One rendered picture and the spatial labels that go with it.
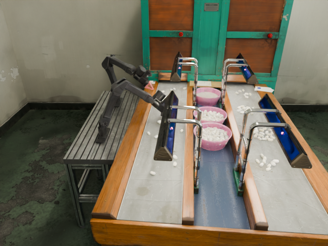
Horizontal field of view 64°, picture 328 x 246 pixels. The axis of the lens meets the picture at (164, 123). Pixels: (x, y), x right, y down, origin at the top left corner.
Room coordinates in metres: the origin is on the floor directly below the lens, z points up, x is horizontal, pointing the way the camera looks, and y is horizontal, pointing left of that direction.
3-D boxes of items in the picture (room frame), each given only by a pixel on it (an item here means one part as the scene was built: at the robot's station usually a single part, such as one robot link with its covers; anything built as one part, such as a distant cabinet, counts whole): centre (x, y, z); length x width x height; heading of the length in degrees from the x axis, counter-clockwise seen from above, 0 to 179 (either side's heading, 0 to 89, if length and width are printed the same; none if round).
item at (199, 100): (2.31, -0.41, 0.72); 0.27 x 0.27 x 0.10
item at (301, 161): (1.15, -0.58, 1.08); 0.62 x 0.08 x 0.07; 175
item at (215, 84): (2.53, -0.43, 0.77); 0.33 x 0.15 x 0.01; 85
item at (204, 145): (1.59, -0.34, 0.72); 0.27 x 0.27 x 0.10
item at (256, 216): (1.69, -0.51, 0.71); 1.81 x 0.05 x 0.11; 175
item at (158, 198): (1.74, -0.01, 0.73); 1.81 x 0.30 x 0.02; 175
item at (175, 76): (2.17, -0.11, 1.08); 0.62 x 0.08 x 0.07; 175
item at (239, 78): (2.55, -0.77, 0.83); 0.30 x 0.06 x 0.07; 85
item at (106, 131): (1.70, 0.46, 0.71); 0.20 x 0.07 x 0.08; 179
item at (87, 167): (2.00, 0.51, 0.31); 1.20 x 0.29 x 0.63; 179
